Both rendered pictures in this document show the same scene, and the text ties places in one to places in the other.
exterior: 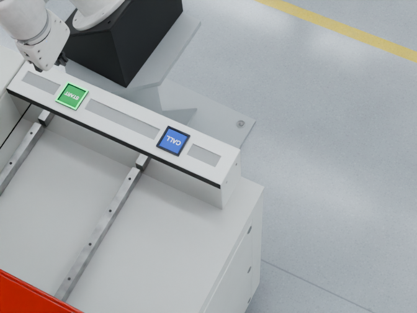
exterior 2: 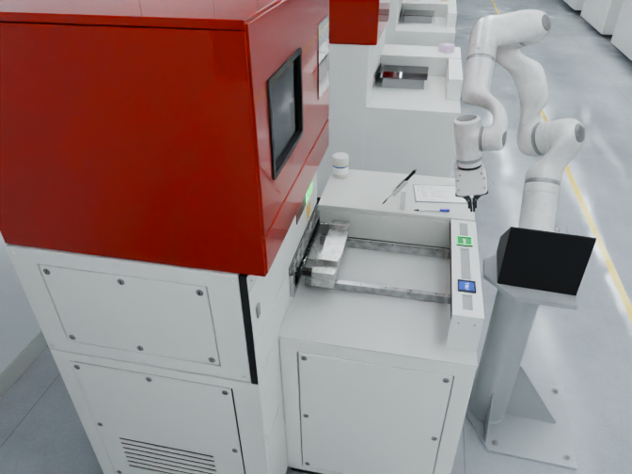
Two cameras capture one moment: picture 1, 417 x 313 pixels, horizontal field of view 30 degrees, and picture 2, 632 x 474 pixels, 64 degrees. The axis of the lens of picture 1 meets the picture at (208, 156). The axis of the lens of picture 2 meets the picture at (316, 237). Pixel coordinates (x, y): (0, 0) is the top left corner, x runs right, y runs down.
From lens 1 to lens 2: 1.04 m
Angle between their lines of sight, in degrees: 51
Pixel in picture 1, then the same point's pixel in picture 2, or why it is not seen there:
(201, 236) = (420, 339)
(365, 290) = not seen: outside the picture
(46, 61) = (459, 187)
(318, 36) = not seen: outside the picture
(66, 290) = (354, 285)
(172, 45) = (545, 296)
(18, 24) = (458, 143)
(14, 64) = (466, 217)
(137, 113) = (473, 268)
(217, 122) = (555, 440)
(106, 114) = (463, 257)
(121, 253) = (388, 307)
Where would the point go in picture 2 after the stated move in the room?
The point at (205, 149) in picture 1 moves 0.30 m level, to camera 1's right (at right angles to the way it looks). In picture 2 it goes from (472, 302) to (540, 373)
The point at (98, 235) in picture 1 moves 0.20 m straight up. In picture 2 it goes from (393, 290) to (398, 243)
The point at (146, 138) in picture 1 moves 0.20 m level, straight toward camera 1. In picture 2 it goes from (460, 276) to (412, 295)
